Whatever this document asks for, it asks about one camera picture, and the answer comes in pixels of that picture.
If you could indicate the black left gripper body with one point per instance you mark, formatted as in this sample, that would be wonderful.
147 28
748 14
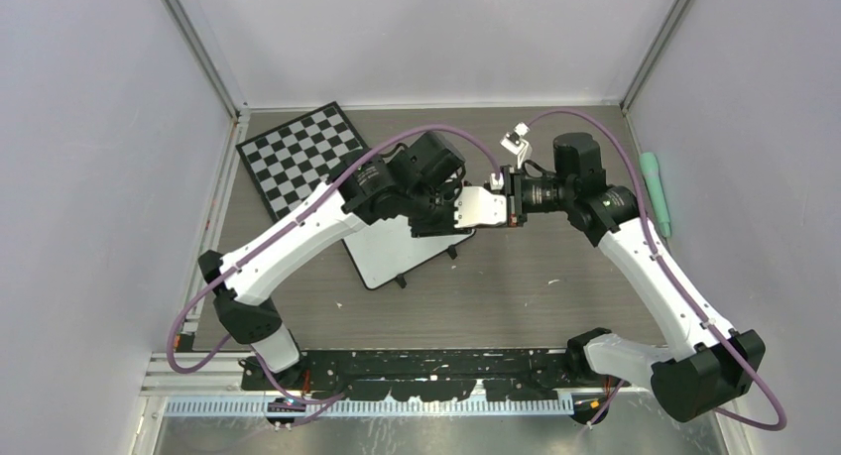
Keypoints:
432 211

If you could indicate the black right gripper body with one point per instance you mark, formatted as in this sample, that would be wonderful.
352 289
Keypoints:
531 195

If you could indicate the small black-framed whiteboard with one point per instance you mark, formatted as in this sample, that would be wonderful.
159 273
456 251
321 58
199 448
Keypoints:
386 251

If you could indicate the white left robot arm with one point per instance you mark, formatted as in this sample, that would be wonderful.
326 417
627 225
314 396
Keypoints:
418 182

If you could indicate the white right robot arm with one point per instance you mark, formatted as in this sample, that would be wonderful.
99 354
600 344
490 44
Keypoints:
705 362

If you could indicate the black white chessboard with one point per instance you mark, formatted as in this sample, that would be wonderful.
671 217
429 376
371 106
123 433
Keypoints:
287 162

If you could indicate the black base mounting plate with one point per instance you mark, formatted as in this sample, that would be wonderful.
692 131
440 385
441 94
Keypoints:
436 375

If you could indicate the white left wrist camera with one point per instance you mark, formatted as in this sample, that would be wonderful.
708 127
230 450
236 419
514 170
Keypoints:
482 206

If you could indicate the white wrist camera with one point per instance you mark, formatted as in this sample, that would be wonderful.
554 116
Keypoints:
482 206
515 142

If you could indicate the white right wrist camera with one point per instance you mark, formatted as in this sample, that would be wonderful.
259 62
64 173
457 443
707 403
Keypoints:
515 142

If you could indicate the mint green handle tool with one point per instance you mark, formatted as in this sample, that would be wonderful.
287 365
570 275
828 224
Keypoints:
651 172

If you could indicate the white slotted cable duct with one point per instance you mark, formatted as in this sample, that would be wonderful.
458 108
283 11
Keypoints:
253 406

